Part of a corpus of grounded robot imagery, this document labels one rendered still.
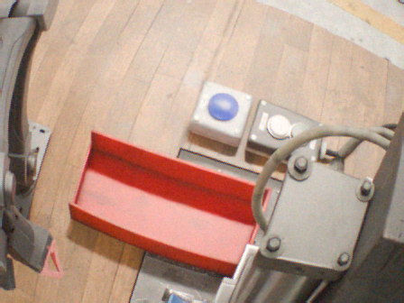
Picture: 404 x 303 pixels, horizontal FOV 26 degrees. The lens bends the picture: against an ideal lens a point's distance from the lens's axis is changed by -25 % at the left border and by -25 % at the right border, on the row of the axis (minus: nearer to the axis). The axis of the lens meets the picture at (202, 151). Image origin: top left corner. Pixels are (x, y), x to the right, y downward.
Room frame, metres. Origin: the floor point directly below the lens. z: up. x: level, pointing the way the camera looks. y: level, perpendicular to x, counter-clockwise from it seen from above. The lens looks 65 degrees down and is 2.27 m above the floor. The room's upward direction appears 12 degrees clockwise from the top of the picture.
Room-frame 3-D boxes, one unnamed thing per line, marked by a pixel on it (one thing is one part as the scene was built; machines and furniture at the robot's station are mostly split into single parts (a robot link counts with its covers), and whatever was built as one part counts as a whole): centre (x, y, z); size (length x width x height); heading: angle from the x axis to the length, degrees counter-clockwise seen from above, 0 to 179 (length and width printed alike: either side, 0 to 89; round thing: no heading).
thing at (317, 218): (0.33, -0.11, 1.37); 0.11 x 0.09 x 0.30; 173
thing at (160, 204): (0.54, 0.03, 0.93); 0.25 x 0.12 x 0.06; 83
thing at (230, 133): (0.69, -0.02, 0.90); 0.07 x 0.07 x 0.06; 83
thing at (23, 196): (0.53, 0.27, 0.94); 0.20 x 0.07 x 0.08; 173
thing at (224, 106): (0.69, -0.02, 0.93); 0.04 x 0.04 x 0.02
